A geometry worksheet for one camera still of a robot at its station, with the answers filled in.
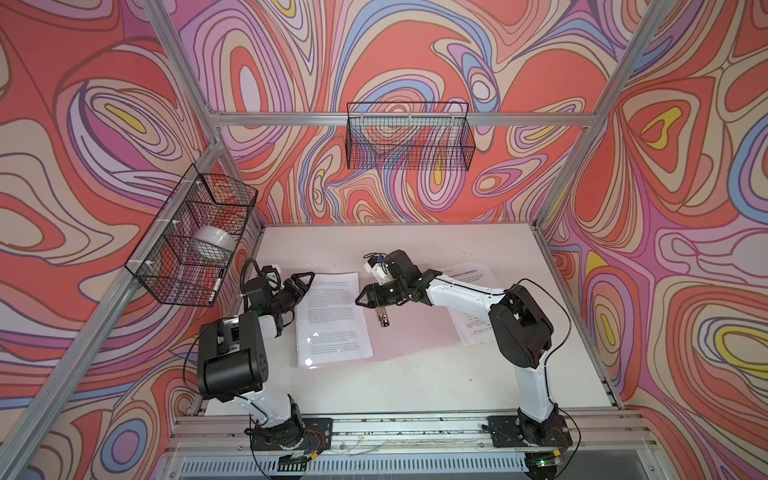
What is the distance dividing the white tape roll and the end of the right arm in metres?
0.37

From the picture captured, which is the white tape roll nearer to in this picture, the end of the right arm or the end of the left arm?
the end of the left arm

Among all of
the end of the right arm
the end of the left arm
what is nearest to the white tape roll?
the end of the left arm

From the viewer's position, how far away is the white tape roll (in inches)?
28.2

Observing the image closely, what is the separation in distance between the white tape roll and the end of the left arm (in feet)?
0.32

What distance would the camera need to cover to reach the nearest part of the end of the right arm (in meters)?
0.69

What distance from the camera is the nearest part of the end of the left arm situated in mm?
736
